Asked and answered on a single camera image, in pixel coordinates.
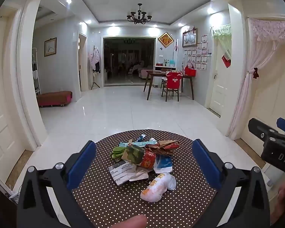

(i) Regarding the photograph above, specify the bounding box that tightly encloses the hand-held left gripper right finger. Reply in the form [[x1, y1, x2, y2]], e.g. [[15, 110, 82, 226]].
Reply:
[[190, 139, 271, 228]]

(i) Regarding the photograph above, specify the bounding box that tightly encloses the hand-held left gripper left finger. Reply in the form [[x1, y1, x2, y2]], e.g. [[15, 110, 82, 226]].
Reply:
[[17, 141, 102, 228]]

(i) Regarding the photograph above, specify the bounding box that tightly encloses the blue white carton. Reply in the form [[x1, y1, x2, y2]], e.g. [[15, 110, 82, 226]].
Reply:
[[153, 155, 173, 174]]

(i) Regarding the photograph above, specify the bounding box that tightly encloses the brown red wrapper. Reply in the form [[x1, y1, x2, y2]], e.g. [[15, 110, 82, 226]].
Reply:
[[157, 140, 180, 156]]

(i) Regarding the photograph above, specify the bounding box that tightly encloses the white plastic bag orange print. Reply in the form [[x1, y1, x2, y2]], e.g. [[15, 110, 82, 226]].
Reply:
[[140, 172, 177, 202]]

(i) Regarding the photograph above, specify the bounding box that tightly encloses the person's right hand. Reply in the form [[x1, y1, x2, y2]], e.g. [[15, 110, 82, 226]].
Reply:
[[271, 178, 285, 226]]

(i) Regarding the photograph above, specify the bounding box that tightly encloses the person's left hand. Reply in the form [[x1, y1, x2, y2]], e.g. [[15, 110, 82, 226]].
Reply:
[[104, 215, 148, 228]]

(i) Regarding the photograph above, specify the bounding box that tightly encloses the green wrapper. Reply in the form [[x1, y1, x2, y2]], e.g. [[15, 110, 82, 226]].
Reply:
[[110, 146, 127, 160]]

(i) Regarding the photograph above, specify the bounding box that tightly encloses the white paper packet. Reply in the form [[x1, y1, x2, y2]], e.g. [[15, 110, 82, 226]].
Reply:
[[108, 161, 149, 186]]

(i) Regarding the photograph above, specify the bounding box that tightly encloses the camouflage print packet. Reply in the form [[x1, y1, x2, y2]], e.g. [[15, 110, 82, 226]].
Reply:
[[121, 145, 146, 164]]

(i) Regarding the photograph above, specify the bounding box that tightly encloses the white panel door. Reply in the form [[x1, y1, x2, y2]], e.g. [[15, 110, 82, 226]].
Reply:
[[209, 38, 228, 117], [0, 31, 24, 183]]

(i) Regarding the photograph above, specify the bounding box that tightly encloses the brown polka dot tablecloth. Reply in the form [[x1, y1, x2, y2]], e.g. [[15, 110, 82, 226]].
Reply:
[[72, 129, 219, 228]]

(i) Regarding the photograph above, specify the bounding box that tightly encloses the red round label wrapper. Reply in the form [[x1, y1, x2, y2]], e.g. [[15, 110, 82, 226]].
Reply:
[[140, 150, 160, 169]]

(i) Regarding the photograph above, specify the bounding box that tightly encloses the teal toothpaste box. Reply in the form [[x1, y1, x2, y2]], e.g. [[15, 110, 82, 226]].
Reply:
[[119, 141, 156, 148]]

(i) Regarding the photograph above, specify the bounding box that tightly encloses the red bench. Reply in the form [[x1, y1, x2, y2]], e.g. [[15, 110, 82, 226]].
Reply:
[[37, 91, 73, 107]]

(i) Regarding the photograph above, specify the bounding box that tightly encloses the red door ornament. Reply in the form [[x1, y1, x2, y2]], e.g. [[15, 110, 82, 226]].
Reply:
[[222, 53, 231, 68]]

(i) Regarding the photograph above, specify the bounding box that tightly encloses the pink curtain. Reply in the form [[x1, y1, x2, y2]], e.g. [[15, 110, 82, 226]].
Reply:
[[227, 18, 285, 140]]

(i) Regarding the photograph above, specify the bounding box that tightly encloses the wooden chair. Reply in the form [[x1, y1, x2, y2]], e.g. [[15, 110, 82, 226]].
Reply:
[[161, 72, 183, 102]]

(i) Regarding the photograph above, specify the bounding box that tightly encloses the wooden coat stand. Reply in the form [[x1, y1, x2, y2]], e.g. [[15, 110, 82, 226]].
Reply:
[[90, 46, 101, 90]]

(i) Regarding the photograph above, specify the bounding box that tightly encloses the red bag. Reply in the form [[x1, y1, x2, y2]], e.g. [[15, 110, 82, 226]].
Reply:
[[185, 62, 197, 77]]

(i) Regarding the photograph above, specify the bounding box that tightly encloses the red cloth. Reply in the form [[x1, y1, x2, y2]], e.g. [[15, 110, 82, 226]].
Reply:
[[166, 72, 183, 90]]

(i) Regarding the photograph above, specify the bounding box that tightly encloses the white metal rack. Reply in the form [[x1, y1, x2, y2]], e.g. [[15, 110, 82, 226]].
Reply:
[[32, 47, 41, 95]]

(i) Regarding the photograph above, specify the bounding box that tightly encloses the green door valance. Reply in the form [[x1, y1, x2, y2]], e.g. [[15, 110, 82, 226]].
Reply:
[[211, 24, 231, 60]]

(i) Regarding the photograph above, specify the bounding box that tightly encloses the wooden dining table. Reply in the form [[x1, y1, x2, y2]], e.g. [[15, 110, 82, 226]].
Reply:
[[144, 70, 195, 101]]

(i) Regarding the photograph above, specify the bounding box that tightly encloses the pink jacket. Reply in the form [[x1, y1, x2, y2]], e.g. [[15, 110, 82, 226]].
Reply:
[[88, 47, 101, 74]]

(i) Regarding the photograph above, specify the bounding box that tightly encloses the glass sliding door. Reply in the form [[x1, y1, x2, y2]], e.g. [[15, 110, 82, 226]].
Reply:
[[102, 36, 157, 86]]

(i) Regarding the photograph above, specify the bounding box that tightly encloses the black chandelier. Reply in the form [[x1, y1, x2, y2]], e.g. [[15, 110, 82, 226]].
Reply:
[[127, 3, 153, 25]]

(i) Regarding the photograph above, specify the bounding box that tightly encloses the group of wall calendar sheets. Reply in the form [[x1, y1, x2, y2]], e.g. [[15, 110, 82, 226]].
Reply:
[[184, 34, 208, 71]]

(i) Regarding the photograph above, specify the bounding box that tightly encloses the framed wall painting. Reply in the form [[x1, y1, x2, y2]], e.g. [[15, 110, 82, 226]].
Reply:
[[182, 28, 198, 47]]

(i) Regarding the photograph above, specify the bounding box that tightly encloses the framed wall picture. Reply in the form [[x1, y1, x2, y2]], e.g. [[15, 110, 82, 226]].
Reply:
[[44, 37, 57, 57]]

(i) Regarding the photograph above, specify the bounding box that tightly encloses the red diamond wall decoration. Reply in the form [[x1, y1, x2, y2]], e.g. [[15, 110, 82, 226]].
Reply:
[[158, 32, 174, 48]]

